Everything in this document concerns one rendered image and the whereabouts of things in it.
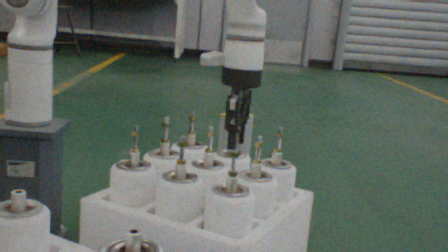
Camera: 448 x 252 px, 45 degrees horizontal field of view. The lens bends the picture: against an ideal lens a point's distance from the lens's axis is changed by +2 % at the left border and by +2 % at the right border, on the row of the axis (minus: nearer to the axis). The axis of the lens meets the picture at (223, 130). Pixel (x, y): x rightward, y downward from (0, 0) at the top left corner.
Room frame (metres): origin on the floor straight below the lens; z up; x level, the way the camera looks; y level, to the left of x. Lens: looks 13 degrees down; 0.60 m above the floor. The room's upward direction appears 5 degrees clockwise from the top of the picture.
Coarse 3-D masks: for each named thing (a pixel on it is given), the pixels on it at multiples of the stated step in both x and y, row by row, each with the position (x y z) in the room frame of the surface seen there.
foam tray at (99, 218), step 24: (312, 192) 1.24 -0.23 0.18; (96, 216) 1.05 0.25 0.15; (120, 216) 1.02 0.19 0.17; (144, 216) 1.00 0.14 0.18; (288, 216) 1.09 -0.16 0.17; (96, 240) 1.04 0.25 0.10; (168, 240) 0.97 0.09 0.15; (192, 240) 0.94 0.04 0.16; (216, 240) 0.92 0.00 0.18; (240, 240) 0.93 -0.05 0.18; (264, 240) 0.97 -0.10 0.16; (288, 240) 1.10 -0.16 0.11
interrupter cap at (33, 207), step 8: (8, 200) 0.84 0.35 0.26; (32, 200) 0.85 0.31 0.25; (0, 208) 0.81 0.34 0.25; (8, 208) 0.82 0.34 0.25; (32, 208) 0.82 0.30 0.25; (40, 208) 0.82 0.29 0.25; (0, 216) 0.78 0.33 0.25; (8, 216) 0.78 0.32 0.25; (16, 216) 0.78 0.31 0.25; (24, 216) 0.79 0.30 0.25
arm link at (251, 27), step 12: (228, 0) 0.98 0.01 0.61; (240, 0) 0.96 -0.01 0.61; (252, 0) 0.95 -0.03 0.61; (228, 12) 0.99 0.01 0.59; (240, 12) 0.96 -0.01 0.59; (252, 12) 0.96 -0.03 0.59; (264, 12) 0.99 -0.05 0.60; (228, 24) 0.99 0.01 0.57; (240, 24) 0.96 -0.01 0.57; (252, 24) 0.96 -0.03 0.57; (264, 24) 0.98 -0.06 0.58; (228, 36) 0.98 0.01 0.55; (240, 36) 0.96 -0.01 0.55; (252, 36) 0.96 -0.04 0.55
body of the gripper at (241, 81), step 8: (224, 72) 0.98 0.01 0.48; (232, 72) 0.96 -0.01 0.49; (240, 72) 0.96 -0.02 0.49; (248, 72) 0.96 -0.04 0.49; (256, 72) 0.97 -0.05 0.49; (224, 80) 0.98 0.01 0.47; (232, 80) 0.96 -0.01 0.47; (240, 80) 0.96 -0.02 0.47; (248, 80) 0.96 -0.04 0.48; (256, 80) 0.97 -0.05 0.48; (232, 88) 0.96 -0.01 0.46; (240, 88) 0.96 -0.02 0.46; (248, 88) 1.02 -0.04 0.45; (232, 96) 0.96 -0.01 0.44; (240, 96) 0.96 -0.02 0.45; (240, 112) 0.97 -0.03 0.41
